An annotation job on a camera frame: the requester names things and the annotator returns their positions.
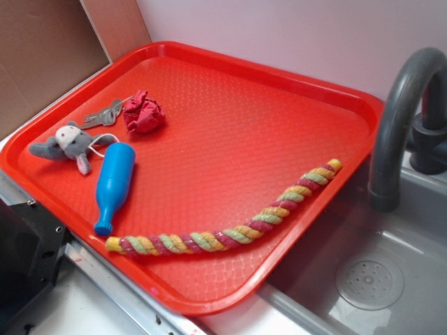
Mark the red plastic tray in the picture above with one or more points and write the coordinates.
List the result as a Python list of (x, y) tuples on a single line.
[(237, 134)]

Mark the crumpled red cloth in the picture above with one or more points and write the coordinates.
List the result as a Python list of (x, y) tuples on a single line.
[(142, 114)]

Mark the blue plastic bottle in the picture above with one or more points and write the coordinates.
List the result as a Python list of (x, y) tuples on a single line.
[(113, 185)]

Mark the silver keys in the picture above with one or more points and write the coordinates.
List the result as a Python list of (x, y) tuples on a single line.
[(105, 117)]

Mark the grey plush donkey toy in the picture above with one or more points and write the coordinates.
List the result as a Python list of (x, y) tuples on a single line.
[(70, 142)]

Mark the grey plastic sink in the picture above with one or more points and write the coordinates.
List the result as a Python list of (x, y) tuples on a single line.
[(359, 271)]

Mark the grey curved faucet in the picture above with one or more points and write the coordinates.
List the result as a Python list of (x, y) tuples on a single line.
[(413, 119)]

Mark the brown cardboard panel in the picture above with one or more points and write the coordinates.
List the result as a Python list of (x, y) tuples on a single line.
[(50, 47)]

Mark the silver metal rail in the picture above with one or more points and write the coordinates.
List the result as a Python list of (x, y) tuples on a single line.
[(91, 298)]

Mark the black metal mount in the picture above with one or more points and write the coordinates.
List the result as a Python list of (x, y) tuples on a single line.
[(32, 244)]

